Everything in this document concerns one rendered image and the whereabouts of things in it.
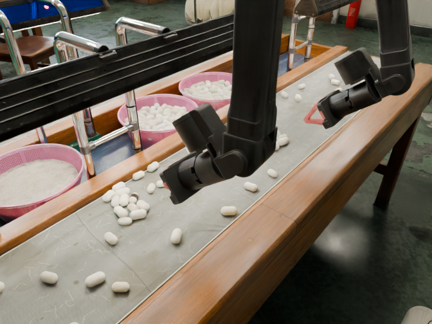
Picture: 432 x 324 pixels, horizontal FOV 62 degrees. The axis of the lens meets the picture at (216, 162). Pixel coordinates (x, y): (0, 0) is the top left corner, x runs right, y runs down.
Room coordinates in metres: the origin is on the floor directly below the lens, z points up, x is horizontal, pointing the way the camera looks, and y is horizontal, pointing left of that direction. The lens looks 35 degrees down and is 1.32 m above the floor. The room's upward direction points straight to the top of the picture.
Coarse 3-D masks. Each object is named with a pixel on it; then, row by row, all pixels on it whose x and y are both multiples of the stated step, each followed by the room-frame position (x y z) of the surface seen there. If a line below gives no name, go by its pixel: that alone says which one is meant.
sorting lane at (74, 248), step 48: (288, 96) 1.24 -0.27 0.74; (288, 144) 0.91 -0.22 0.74; (144, 192) 0.69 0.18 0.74; (240, 192) 0.69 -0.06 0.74; (48, 240) 0.53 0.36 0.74; (96, 240) 0.53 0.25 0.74; (144, 240) 0.53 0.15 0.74; (192, 240) 0.53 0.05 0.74; (48, 288) 0.41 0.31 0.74; (96, 288) 0.41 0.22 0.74; (144, 288) 0.41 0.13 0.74
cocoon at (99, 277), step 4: (100, 272) 0.43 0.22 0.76; (88, 276) 0.42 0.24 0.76; (92, 276) 0.42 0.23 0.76; (96, 276) 0.42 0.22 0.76; (100, 276) 0.42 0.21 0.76; (104, 276) 0.43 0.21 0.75; (88, 280) 0.41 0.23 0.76; (92, 280) 0.41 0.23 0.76; (96, 280) 0.42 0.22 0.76; (100, 280) 0.42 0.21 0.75; (88, 284) 0.41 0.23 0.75; (92, 284) 0.41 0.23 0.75; (96, 284) 0.41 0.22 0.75
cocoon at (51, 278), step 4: (44, 272) 0.43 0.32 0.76; (48, 272) 0.43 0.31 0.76; (40, 276) 0.42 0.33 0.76; (44, 276) 0.42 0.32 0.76; (48, 276) 0.42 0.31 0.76; (52, 276) 0.42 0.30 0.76; (56, 276) 0.43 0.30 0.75; (44, 280) 0.42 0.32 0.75; (48, 280) 0.42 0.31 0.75; (52, 280) 0.42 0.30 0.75; (56, 280) 0.42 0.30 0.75
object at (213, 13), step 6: (216, 0) 4.13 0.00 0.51; (222, 0) 4.05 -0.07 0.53; (228, 0) 4.02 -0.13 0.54; (234, 0) 4.00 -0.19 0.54; (216, 6) 4.06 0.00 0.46; (222, 6) 4.00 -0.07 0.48; (228, 6) 3.95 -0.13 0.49; (234, 6) 3.93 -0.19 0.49; (210, 12) 4.08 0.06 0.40; (216, 12) 4.01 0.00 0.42; (222, 12) 3.96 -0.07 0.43; (228, 12) 3.92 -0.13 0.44; (210, 18) 4.06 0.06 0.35
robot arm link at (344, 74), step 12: (360, 48) 0.79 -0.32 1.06; (348, 60) 0.77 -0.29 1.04; (360, 60) 0.77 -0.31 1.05; (372, 60) 0.78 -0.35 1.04; (348, 72) 0.76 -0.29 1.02; (360, 72) 0.76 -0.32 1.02; (372, 72) 0.74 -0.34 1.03; (384, 84) 0.70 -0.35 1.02; (396, 84) 0.69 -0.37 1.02; (384, 96) 0.70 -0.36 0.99
